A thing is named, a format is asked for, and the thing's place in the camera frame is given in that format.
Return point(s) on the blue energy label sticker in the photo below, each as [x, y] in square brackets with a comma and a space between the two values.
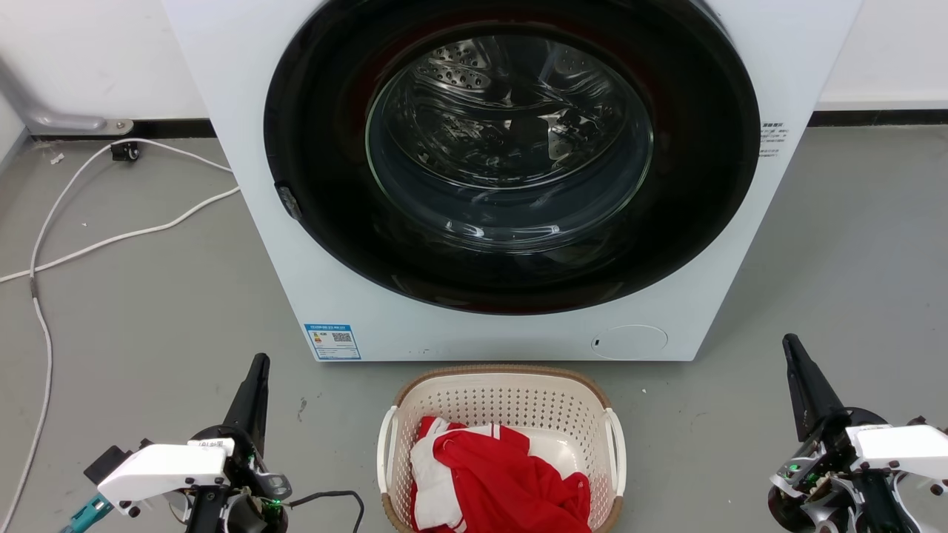
[332, 342]

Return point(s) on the grey wall pipe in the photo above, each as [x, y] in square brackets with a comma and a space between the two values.
[59, 118]

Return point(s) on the small black caster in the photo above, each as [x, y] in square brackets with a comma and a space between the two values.
[125, 152]

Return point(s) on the red and white garment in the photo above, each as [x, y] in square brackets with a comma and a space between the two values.
[503, 474]

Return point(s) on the white front-load washing machine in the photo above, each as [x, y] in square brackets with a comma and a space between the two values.
[296, 296]

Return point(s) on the steel washer drum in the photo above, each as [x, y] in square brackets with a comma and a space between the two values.
[511, 141]

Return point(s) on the round black washer door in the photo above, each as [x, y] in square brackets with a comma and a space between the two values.
[326, 148]

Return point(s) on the round white filter cover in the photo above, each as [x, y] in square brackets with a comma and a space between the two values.
[629, 342]

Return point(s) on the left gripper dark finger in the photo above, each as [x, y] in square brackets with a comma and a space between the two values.
[246, 414]
[261, 414]

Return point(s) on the right white wrist camera housing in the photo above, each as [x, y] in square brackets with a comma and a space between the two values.
[900, 448]

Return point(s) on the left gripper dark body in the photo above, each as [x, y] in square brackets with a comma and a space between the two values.
[248, 503]

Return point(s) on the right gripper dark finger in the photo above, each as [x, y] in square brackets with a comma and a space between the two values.
[815, 392]
[801, 403]

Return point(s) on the cream perforated laundry basket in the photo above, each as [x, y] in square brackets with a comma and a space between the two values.
[511, 392]

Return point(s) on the small printed text sticker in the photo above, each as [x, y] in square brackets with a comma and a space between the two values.
[771, 138]

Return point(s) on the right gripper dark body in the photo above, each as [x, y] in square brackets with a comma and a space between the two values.
[822, 488]

